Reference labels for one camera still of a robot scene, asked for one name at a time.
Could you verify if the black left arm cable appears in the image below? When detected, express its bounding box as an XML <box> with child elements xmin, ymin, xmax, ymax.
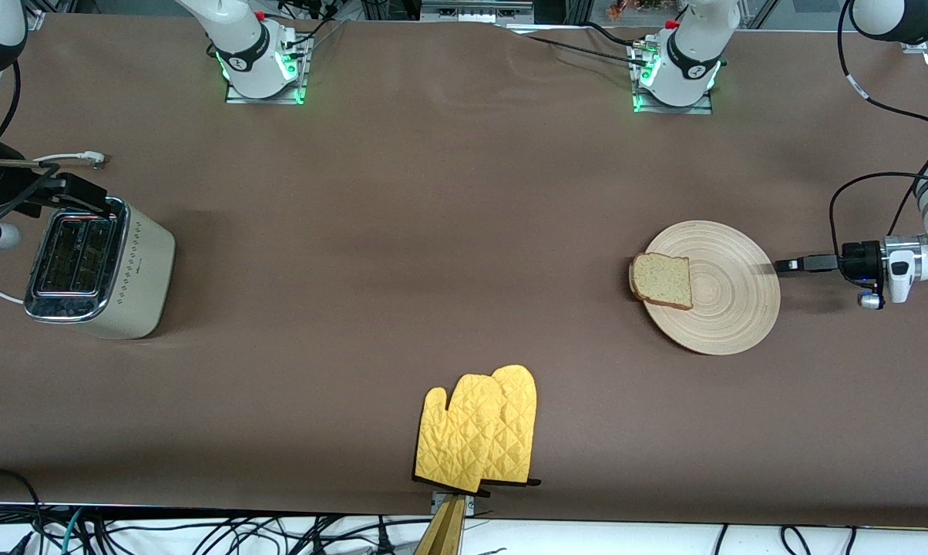
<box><xmin>829</xmin><ymin>0</ymin><xmax>928</xmax><ymax>264</ymax></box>

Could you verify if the brown table cover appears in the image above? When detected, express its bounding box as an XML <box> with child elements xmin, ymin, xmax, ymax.
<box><xmin>0</xmin><ymin>12</ymin><xmax>928</xmax><ymax>530</ymax></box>

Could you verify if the cream and chrome toaster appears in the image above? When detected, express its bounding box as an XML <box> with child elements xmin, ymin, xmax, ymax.
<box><xmin>23</xmin><ymin>197</ymin><xmax>177</xmax><ymax>341</ymax></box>

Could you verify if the brown bread slice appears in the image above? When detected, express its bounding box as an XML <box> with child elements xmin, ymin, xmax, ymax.
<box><xmin>629</xmin><ymin>252</ymin><xmax>694</xmax><ymax>311</ymax></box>

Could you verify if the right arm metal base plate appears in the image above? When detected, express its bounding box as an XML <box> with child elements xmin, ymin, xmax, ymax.
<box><xmin>225</xmin><ymin>35</ymin><xmax>311</xmax><ymax>105</ymax></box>

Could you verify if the yellow quilted oven mitt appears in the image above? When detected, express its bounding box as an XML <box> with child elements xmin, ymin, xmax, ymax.
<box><xmin>413</xmin><ymin>374</ymin><xmax>505</xmax><ymax>495</ymax></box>
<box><xmin>479</xmin><ymin>365</ymin><xmax>543</xmax><ymax>488</ymax></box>

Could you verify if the orange background object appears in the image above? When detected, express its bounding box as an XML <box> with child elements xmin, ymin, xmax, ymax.
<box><xmin>607</xmin><ymin>0</ymin><xmax>682</xmax><ymax>22</ymax></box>

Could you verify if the white toaster power cord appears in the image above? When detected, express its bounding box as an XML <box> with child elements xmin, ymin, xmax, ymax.
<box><xmin>0</xmin><ymin>151</ymin><xmax>109</xmax><ymax>304</ymax></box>

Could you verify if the teal floor cable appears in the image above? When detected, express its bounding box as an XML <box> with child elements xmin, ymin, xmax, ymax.
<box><xmin>59</xmin><ymin>507</ymin><xmax>86</xmax><ymax>555</ymax></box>

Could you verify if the black cable on table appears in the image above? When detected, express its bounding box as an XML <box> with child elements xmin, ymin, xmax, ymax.
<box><xmin>510</xmin><ymin>22</ymin><xmax>654</xmax><ymax>69</ymax></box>

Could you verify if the silver metal box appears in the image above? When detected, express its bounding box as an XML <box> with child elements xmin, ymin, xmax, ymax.
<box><xmin>421</xmin><ymin>0</ymin><xmax>535</xmax><ymax>24</ymax></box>

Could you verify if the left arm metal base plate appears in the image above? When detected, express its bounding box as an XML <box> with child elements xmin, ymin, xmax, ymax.
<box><xmin>630</xmin><ymin>42</ymin><xmax>714</xmax><ymax>115</ymax></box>

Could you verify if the black looped floor cable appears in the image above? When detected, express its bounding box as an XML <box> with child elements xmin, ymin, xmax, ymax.
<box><xmin>0</xmin><ymin>467</ymin><xmax>47</xmax><ymax>540</ymax></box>

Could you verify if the wooden bar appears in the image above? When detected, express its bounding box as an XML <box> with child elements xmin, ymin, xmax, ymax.
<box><xmin>414</xmin><ymin>496</ymin><xmax>467</xmax><ymax>555</ymax></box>

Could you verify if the small metal bracket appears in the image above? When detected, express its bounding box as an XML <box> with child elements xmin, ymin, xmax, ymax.
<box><xmin>431</xmin><ymin>491</ymin><xmax>477</xmax><ymax>517</ymax></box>

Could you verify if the round wooden plate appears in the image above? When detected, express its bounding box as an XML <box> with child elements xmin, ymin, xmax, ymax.
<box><xmin>634</xmin><ymin>220</ymin><xmax>782</xmax><ymax>356</ymax></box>

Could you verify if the black base connector cable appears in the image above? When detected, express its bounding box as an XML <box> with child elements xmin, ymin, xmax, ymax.
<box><xmin>279</xmin><ymin>0</ymin><xmax>341</xmax><ymax>49</ymax></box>

